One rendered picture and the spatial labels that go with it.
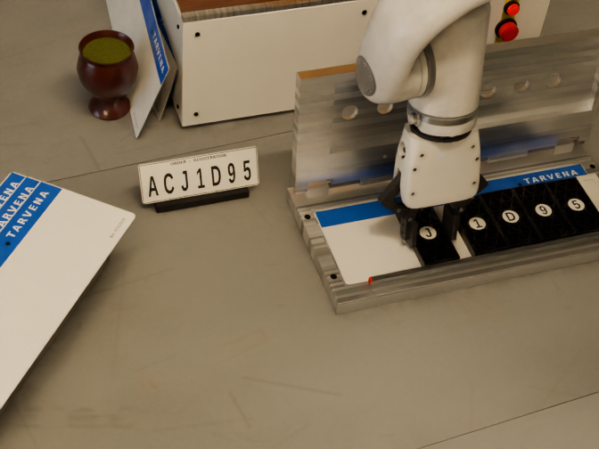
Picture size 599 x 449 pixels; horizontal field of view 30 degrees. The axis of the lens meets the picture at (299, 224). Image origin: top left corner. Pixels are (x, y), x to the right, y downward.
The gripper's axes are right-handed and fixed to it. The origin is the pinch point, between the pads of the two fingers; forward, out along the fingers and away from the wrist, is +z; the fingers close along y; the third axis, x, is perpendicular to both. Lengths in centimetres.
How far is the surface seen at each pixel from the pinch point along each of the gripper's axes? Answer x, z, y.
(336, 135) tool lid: 11.0, -8.9, -9.1
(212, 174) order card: 16.5, -2.5, -24.4
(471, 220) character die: 1.1, 1.1, 6.5
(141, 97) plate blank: 32.9, -6.2, -30.2
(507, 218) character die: 0.2, 1.3, 11.4
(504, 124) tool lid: 10.1, -7.0, 14.8
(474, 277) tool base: -6.6, 4.2, 3.7
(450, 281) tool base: -6.6, 3.9, 0.2
